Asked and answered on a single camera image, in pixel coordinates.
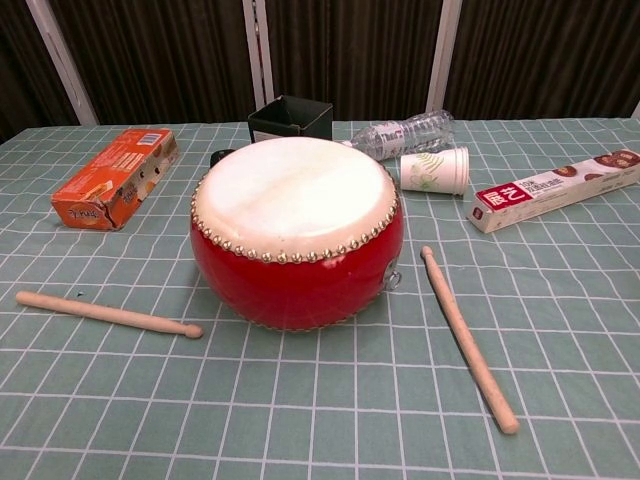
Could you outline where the light wooden drumstick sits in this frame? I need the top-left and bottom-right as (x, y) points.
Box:
(15, 290), (205, 340)
(420, 245), (521, 435)

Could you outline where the red drum with white skin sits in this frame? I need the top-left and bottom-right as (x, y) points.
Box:
(188, 137), (401, 333)

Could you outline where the dark green open box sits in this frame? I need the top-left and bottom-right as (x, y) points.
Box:
(247, 94), (334, 146)

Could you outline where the white paper cup stack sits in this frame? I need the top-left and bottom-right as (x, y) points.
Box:
(399, 146), (471, 196)

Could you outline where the clear plastic water bottle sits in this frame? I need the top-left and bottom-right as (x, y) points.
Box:
(341, 108), (456, 162)

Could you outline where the green checked tablecloth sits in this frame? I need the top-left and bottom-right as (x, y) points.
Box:
(0, 117), (640, 480)

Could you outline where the orange cardboard snack box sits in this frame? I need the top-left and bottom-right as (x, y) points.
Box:
(50, 127), (180, 232)

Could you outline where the long white red-label box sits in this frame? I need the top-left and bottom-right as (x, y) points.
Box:
(467, 148), (640, 235)

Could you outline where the dark brown curtain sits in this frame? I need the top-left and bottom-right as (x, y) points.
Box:
(0, 0), (640, 144)

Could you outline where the white frame post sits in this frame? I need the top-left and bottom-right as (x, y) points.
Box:
(242, 0), (275, 110)
(24, 0), (99, 126)
(426, 0), (464, 114)

